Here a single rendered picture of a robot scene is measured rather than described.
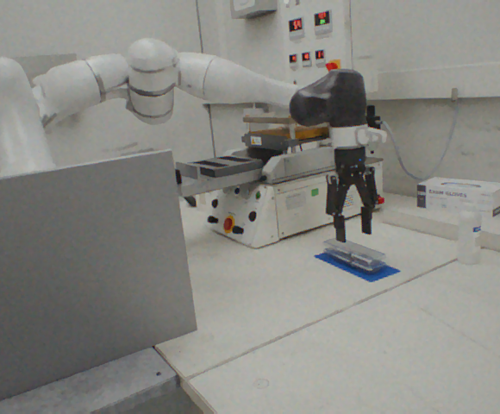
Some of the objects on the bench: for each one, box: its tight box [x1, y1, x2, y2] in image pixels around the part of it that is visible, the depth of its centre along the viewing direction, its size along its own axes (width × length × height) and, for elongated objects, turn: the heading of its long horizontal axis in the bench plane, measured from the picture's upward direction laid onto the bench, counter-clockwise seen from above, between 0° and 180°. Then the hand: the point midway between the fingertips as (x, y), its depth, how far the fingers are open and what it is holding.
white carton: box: [417, 177, 500, 217], centre depth 144 cm, size 12×23×7 cm, turn 63°
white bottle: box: [458, 203, 482, 265], centre depth 116 cm, size 5×5×14 cm
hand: (353, 227), depth 121 cm, fingers open, 8 cm apart
